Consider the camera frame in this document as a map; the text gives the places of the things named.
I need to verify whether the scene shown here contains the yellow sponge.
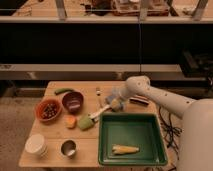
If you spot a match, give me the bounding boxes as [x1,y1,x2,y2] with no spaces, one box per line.
[110,99,121,111]

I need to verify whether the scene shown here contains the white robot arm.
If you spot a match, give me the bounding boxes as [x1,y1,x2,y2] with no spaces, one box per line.
[119,76,213,171]

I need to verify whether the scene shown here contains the green plastic tray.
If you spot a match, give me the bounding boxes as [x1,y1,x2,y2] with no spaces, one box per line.
[98,113,168,166]

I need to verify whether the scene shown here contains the blue cloth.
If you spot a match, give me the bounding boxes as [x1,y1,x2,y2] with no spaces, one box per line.
[105,88,124,111]

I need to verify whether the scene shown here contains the dark striped box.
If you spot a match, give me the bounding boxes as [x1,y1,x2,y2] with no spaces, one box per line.
[129,95,149,105]

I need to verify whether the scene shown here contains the silver fork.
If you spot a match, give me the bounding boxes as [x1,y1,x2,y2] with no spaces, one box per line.
[96,87,102,108]

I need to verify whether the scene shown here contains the green silicone brush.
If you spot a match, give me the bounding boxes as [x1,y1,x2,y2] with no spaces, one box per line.
[77,105,110,131]

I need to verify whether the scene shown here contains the dark purple bowl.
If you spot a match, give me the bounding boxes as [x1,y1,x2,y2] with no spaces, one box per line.
[62,91,84,114]

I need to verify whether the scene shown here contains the yellow corn cob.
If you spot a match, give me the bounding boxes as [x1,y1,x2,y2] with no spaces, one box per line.
[112,145,140,155]

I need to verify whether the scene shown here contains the orange fruit piece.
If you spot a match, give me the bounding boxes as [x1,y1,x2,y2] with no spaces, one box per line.
[65,115,77,129]

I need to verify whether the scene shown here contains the green cucumber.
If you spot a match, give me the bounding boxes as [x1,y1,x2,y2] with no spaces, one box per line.
[54,88,74,95]

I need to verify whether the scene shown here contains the metal cup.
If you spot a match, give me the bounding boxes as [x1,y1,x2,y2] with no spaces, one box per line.
[61,140,77,158]

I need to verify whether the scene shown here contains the orange bowl with beans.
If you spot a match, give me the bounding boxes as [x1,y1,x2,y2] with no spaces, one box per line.
[35,99,62,122]

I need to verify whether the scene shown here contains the wooden crate on shelf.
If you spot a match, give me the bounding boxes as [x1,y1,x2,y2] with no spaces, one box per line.
[111,0,170,16]

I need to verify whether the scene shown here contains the black floor cables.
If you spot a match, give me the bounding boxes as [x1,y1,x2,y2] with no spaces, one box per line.
[158,106,184,158]

